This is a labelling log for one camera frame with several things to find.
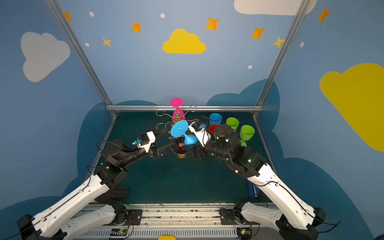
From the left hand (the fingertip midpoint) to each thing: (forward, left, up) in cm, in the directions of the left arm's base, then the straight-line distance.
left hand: (168, 132), depth 58 cm
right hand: (0, -9, -4) cm, 10 cm away
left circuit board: (-30, +27, -44) cm, 60 cm away
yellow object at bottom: (-32, +2, -40) cm, 51 cm away
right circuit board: (-29, -36, -44) cm, 64 cm away
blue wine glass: (+34, -25, -29) cm, 51 cm away
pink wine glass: (+18, -2, -9) cm, 20 cm away
